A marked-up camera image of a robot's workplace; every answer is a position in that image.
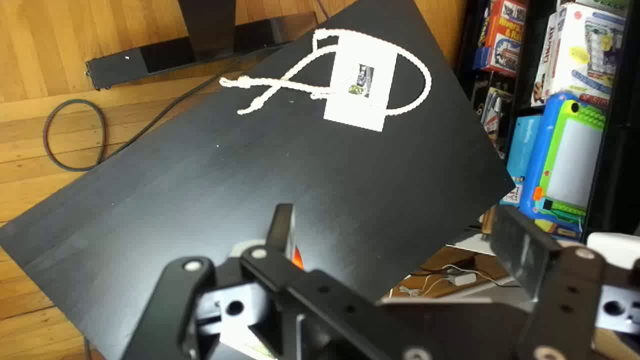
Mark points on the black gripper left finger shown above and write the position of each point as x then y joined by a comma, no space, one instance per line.
293,315

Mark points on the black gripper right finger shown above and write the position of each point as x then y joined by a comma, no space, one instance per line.
574,290

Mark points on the orange plastic cup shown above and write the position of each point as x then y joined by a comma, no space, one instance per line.
296,258

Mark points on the green blue drawing toy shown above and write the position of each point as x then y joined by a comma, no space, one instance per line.
562,162

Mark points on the stacked game boxes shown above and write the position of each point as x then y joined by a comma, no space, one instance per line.
553,47

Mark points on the white paper card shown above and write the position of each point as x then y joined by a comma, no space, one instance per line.
360,80

